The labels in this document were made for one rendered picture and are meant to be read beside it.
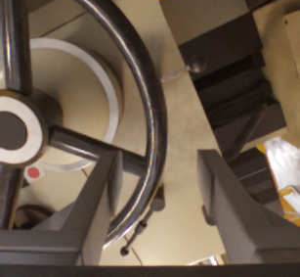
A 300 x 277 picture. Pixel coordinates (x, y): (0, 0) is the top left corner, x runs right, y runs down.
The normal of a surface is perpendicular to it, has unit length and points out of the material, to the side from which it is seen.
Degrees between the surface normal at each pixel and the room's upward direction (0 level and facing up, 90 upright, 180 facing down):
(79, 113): 97
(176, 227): 90
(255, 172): 90
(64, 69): 114
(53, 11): 90
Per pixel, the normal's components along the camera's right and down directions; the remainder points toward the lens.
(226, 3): -0.01, 0.29
